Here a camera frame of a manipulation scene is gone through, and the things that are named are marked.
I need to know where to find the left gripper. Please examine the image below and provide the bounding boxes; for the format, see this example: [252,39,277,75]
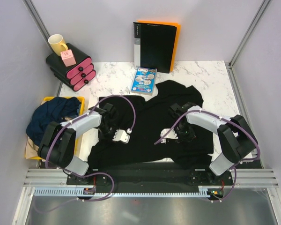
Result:
[97,123,120,143]

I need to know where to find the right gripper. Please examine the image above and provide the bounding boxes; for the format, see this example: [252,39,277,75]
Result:
[171,122,196,143]

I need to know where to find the black t-shirt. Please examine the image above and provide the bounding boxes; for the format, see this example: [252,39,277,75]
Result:
[88,80,214,169]

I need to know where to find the blue paperback book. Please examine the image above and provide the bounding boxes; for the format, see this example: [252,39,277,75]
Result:
[131,67,157,96]

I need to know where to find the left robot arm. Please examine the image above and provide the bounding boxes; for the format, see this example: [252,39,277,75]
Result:
[37,103,119,185]

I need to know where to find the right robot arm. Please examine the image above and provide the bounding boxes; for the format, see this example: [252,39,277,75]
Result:
[160,102,260,185]

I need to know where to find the yellow plastic bin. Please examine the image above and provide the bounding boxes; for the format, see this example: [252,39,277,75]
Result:
[25,96,86,161]

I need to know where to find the navy blue t-shirt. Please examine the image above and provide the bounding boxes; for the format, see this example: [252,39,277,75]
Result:
[26,97,81,146]

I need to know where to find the pink drawer unit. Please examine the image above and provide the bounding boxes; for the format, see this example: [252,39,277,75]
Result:
[46,43,96,91]

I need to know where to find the beige t-shirt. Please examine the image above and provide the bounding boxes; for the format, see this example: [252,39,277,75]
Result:
[25,115,74,159]

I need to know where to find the pink cube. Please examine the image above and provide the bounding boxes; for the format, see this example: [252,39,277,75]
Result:
[60,49,76,67]

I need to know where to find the black and orange file folder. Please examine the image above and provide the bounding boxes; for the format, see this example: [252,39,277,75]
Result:
[133,20,181,74]

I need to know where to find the yellow mug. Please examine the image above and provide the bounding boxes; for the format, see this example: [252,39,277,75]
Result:
[48,34,68,56]

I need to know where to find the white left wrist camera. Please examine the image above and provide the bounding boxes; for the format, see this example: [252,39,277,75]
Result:
[112,129,130,144]

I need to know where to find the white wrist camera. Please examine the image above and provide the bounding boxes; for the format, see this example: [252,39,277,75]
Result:
[112,129,130,144]
[160,128,178,143]

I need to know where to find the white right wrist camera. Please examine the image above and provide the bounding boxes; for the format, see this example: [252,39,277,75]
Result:
[160,128,178,143]

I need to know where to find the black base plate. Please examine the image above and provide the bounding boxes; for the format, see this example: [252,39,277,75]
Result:
[39,160,264,187]

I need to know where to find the grey cable duct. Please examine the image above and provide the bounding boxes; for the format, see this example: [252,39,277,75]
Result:
[33,186,211,198]

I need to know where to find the aluminium frame rail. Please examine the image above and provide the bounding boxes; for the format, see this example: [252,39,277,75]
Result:
[24,169,278,188]

